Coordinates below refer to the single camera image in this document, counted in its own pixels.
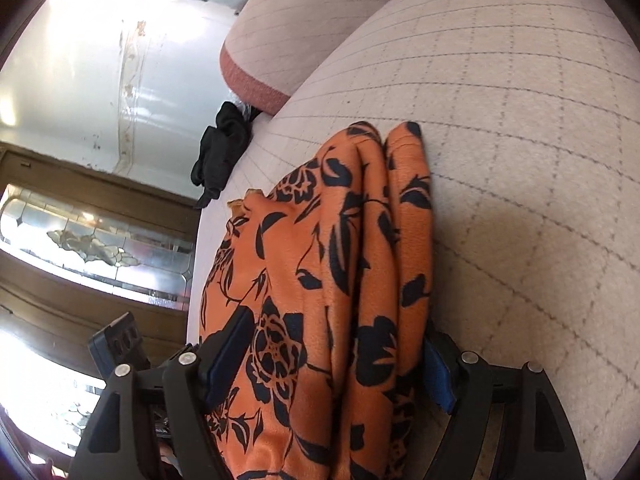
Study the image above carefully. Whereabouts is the orange black floral garment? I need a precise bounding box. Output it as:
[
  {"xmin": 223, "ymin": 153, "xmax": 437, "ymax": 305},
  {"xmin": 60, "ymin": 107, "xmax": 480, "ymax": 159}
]
[{"xmin": 200, "ymin": 122, "xmax": 433, "ymax": 479}]

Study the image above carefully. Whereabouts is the black clothes pile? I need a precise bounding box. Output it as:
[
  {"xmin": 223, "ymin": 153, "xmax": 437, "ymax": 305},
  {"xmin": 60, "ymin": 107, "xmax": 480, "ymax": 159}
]
[{"xmin": 191, "ymin": 101, "xmax": 260, "ymax": 210}]

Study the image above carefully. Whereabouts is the wooden door with glass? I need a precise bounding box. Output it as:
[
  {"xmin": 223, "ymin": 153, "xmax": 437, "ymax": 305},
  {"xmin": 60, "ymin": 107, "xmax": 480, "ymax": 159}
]
[{"xmin": 1, "ymin": 143, "xmax": 200, "ymax": 376}]

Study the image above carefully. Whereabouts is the pink quilted mattress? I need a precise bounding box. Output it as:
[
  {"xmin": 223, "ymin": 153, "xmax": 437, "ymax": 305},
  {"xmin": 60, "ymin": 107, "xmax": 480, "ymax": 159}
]
[{"xmin": 189, "ymin": 0, "xmax": 639, "ymax": 479}]

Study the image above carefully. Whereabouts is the pink bolster cushion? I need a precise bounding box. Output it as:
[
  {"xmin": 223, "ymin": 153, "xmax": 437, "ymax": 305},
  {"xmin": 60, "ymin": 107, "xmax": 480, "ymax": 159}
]
[{"xmin": 219, "ymin": 0, "xmax": 390, "ymax": 115}]

